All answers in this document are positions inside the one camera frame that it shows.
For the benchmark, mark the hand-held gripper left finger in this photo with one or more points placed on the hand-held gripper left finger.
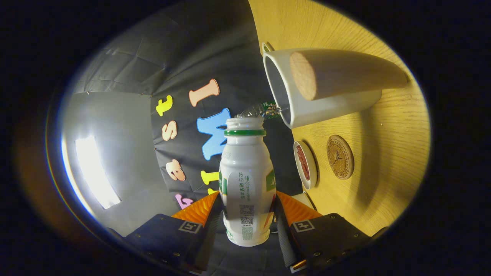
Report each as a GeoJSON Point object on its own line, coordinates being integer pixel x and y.
{"type": "Point", "coordinates": [211, 237]}

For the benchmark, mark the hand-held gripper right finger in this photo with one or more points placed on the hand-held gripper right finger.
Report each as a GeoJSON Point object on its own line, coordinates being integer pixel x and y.
{"type": "Point", "coordinates": [284, 237]}

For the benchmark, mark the ceiling light panel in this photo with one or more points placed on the ceiling light panel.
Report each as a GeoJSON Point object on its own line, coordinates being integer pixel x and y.
{"type": "Point", "coordinates": [96, 172]}

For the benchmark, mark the wooden table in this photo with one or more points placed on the wooden table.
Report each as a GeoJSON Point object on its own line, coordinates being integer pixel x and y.
{"type": "Point", "coordinates": [383, 172]}

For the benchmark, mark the clear plastic water bottle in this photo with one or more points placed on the clear plastic water bottle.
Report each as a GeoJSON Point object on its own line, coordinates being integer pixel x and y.
{"type": "Point", "coordinates": [264, 110]}

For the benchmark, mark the round cork coaster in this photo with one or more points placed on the round cork coaster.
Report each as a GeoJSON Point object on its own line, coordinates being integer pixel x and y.
{"type": "Point", "coordinates": [340, 157]}

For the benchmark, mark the white divided dish with beans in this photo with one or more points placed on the white divided dish with beans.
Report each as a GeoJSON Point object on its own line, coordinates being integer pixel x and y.
{"type": "Point", "coordinates": [265, 46]}

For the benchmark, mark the small white dish red filling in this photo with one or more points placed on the small white dish red filling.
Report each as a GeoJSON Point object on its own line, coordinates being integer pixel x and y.
{"type": "Point", "coordinates": [305, 165]}

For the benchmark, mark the black backdrop cloth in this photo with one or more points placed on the black backdrop cloth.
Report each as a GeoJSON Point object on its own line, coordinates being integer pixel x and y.
{"type": "Point", "coordinates": [184, 50]}

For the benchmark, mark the white juice bottle green label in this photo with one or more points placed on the white juice bottle green label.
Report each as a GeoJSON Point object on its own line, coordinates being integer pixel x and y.
{"type": "Point", "coordinates": [245, 168]}

